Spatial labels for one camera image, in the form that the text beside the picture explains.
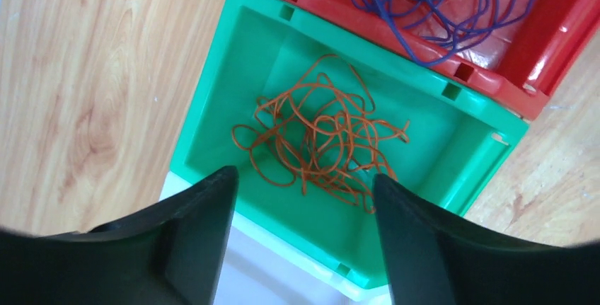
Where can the red plastic bin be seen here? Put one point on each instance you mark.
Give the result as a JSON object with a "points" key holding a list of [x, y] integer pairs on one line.
{"points": [[515, 52]]}

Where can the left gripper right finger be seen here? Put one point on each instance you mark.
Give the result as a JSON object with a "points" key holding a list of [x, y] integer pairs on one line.
{"points": [[433, 256]]}

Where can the white plastic bin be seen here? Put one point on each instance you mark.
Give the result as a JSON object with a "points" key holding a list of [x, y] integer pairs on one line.
{"points": [[259, 268]]}

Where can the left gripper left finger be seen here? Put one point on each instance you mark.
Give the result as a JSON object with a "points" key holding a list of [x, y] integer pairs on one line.
{"points": [[168, 253]]}

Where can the green plastic bin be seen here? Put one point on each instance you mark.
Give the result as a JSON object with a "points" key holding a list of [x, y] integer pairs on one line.
{"points": [[457, 137]]}

